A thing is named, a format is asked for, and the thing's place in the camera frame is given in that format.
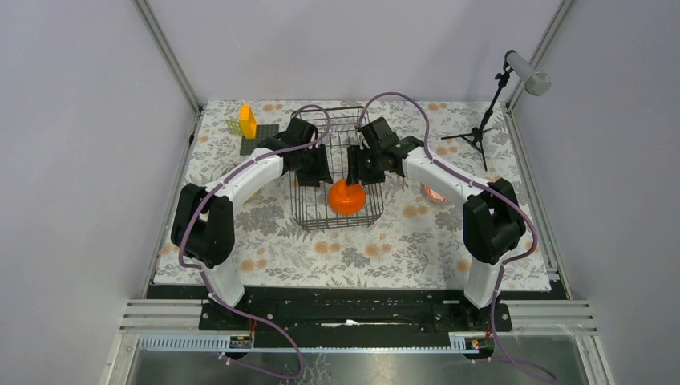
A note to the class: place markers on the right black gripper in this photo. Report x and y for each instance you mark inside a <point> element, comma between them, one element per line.
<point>356,172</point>

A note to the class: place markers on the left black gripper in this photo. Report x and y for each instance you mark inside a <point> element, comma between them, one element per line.
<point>321,173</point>

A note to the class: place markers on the orange bowl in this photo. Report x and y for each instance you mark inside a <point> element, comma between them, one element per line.
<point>346,199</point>

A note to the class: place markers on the red white patterned bowl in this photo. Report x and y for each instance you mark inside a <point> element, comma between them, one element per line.
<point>434,196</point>

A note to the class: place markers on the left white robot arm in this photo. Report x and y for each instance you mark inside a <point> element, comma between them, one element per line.
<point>204,222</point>

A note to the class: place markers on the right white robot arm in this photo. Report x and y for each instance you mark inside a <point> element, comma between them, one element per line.
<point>492,222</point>

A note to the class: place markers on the orange block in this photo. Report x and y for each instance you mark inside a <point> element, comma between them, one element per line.
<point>247,122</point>

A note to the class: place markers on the black microphone tripod stand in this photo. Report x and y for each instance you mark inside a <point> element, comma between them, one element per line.
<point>475,138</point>

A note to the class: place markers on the grey microphone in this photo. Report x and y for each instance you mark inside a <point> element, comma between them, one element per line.
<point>536,83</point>

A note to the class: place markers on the black wire dish rack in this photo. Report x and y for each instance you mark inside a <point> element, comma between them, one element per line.
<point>309,205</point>

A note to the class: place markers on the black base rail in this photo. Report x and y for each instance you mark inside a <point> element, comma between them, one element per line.
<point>279,318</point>

